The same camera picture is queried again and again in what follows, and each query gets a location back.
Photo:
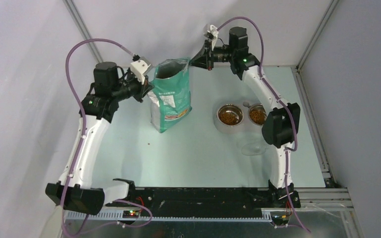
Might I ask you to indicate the brown kibble in far bowl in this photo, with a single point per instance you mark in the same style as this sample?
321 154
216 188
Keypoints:
258 116

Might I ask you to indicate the brown kibble in bowl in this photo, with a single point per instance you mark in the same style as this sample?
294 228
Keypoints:
229 118
258 116

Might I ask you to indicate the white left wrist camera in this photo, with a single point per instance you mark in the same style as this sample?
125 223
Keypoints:
140 67

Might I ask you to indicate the aluminium frame rail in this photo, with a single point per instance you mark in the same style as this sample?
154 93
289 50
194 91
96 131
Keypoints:
83 29

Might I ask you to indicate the clear plastic scoop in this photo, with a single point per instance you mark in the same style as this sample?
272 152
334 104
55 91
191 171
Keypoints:
254 148

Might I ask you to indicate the green pet food bag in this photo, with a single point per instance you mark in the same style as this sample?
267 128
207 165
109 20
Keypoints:
171 95

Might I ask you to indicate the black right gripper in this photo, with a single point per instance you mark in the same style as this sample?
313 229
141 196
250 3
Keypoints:
205 61

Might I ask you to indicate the grey slotted cable duct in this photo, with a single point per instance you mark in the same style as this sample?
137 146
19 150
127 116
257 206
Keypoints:
129 215

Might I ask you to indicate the steel bowl near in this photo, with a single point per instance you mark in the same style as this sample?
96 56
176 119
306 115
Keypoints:
231 108

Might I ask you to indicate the white double bowl stand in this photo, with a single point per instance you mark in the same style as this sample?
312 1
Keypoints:
245 126

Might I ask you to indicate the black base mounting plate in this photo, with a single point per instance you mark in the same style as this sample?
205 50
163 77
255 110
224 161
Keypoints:
242 202

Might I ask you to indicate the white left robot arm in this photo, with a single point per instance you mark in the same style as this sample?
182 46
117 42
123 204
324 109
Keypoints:
112 84

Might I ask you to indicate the brown kibble in near bowl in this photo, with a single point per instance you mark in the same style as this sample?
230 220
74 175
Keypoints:
229 118

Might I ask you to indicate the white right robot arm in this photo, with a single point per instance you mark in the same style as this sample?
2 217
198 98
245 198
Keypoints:
280 129

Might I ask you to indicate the steel bowl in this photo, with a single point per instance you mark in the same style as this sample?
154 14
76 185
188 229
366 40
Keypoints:
257 106
231 108

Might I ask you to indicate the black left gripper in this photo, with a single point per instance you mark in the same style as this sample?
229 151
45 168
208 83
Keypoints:
142 89

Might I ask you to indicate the steel bowl far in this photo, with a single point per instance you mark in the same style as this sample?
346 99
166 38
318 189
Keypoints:
257 106

